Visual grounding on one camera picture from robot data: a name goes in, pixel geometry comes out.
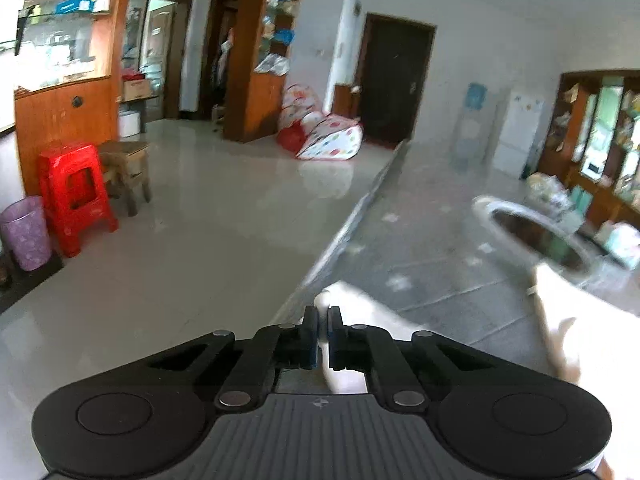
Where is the white tissue pack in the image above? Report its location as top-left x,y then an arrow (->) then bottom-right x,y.
602,222 -> 640,269

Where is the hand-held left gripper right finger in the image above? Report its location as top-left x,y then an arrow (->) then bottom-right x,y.
327,305 -> 501,409

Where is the red plastic stool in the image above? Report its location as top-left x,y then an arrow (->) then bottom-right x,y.
39,143 -> 119,259

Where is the water dispenser with blue bottle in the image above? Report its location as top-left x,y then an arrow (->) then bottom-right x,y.
452,82 -> 489,171

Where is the round black induction cooktop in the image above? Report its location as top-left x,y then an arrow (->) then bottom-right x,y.
472,196 -> 608,286

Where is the purple waste bin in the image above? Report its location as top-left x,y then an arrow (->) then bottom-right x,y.
0,196 -> 54,272

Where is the polka dot play tent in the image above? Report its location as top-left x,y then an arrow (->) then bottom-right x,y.
277,85 -> 364,161

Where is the crumpled patterned cloth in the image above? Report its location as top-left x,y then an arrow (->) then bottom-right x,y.
525,172 -> 576,211

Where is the wooden wall cabinet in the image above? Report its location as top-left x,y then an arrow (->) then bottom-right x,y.
14,0 -> 139,199

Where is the dark wooden door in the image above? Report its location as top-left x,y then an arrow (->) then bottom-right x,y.
357,12 -> 436,147

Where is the white refrigerator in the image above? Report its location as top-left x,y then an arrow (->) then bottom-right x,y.
492,89 -> 545,179

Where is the cream fleece garment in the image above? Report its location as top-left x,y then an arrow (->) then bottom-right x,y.
314,262 -> 640,396

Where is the small wooden stool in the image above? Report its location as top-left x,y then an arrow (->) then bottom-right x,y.
97,141 -> 152,217

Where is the wooden display cabinet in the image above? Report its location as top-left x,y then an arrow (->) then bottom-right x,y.
537,70 -> 640,231

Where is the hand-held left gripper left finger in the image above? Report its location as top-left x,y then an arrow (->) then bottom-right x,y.
145,305 -> 321,409

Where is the wooden shelf cabinet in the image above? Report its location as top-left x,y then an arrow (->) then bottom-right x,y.
222,0 -> 304,143

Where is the white bucket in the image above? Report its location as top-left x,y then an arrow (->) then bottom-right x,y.
118,110 -> 142,137

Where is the cardboard box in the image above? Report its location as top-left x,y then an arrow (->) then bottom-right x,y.
122,77 -> 152,102

